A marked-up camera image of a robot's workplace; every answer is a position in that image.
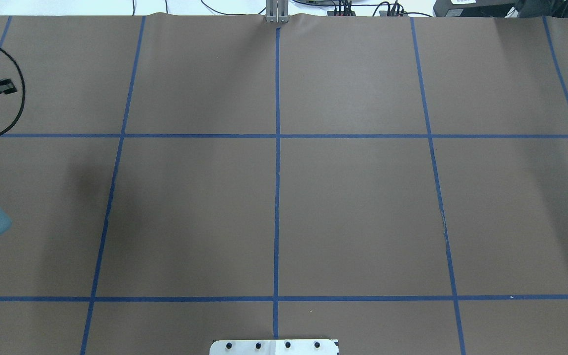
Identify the black box on desk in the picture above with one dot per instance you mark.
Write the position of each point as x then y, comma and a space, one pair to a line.
473, 8

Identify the white camera pedestal base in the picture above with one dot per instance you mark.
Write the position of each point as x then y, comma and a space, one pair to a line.
276, 347

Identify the aluminium frame post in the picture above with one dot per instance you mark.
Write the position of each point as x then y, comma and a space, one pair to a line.
276, 11

